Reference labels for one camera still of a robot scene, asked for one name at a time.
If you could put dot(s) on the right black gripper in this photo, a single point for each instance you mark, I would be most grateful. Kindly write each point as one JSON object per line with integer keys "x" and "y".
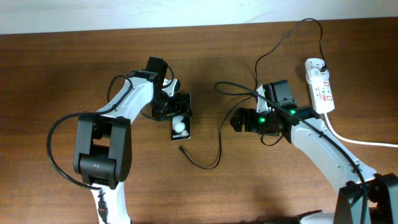
{"x": 250, "y": 126}

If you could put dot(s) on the white power strip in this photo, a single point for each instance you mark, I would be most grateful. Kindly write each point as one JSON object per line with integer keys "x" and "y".
{"x": 321, "y": 95}

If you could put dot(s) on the white USB charger adapter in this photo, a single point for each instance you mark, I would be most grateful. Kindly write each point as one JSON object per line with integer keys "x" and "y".
{"x": 315, "y": 75}

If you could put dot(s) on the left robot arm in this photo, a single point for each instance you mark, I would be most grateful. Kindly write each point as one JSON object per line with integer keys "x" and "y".
{"x": 103, "y": 146}

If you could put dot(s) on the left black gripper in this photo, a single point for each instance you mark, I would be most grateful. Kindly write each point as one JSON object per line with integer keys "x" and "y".
{"x": 181, "y": 105}

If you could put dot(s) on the black flip smartphone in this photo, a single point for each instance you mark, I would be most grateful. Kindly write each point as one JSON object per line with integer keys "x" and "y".
{"x": 181, "y": 128}

